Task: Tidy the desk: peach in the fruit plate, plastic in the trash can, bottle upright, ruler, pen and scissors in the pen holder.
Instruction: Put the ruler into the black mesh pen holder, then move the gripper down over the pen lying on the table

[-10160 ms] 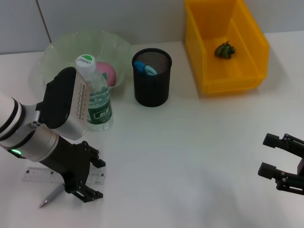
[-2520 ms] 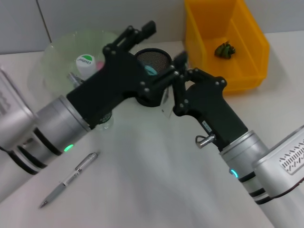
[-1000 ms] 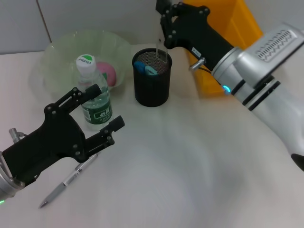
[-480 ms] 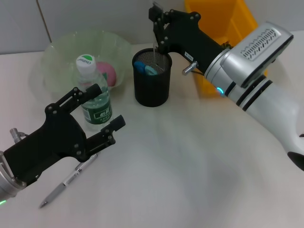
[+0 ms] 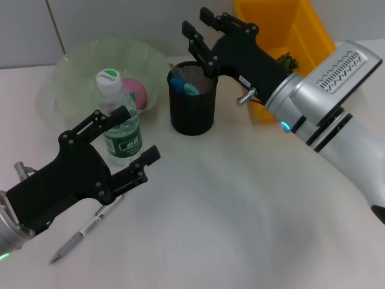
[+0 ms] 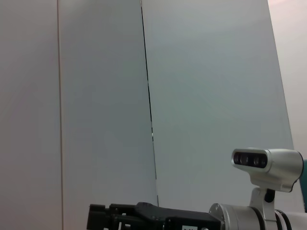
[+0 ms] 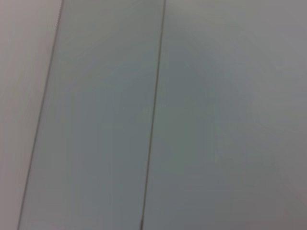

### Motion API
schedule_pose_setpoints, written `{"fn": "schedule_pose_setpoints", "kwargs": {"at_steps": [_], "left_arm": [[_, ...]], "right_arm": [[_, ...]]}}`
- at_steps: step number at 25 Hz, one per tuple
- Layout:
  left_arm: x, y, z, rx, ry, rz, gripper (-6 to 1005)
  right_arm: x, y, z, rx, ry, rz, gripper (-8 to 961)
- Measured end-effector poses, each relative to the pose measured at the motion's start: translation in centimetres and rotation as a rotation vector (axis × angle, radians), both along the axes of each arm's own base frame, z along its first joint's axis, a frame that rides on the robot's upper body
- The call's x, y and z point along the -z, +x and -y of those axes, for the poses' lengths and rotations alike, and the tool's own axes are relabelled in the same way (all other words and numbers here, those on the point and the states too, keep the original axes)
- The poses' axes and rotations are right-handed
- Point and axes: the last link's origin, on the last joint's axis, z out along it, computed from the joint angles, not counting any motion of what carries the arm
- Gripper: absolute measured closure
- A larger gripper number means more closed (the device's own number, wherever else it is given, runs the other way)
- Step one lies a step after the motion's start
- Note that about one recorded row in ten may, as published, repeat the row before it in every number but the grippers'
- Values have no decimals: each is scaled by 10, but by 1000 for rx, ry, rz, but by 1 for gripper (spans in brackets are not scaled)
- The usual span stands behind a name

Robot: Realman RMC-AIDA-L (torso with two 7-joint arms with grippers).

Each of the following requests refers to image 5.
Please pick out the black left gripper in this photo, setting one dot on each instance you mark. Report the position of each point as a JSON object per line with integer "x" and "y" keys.
{"x": 69, "y": 180}

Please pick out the blue scissors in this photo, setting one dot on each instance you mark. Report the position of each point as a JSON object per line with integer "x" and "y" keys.
{"x": 183, "y": 87}

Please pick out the green plastic wrapper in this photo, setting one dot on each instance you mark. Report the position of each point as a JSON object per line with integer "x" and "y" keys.
{"x": 290, "y": 63}

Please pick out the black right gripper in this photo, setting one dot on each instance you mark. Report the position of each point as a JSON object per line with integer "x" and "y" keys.
{"x": 246, "y": 57}

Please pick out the silver ballpoint pen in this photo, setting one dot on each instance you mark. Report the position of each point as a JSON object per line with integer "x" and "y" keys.
{"x": 90, "y": 225}

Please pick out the pink toy peach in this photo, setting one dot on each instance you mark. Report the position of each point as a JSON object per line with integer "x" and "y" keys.
{"x": 138, "y": 90}

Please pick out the black mesh pen holder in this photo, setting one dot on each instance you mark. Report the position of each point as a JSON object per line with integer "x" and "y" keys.
{"x": 192, "y": 114}

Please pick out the right wrist camera housing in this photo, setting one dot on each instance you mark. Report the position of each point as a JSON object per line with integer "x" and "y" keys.
{"x": 334, "y": 78}

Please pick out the yellow plastic bin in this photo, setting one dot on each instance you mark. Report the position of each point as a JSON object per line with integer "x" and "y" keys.
{"x": 276, "y": 21}

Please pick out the clear green-label water bottle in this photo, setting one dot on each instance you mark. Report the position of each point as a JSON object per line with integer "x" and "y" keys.
{"x": 108, "y": 79}

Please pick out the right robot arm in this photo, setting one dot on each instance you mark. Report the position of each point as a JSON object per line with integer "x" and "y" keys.
{"x": 346, "y": 150}

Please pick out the translucent green fruit plate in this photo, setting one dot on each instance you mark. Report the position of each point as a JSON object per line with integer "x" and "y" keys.
{"x": 75, "y": 66}

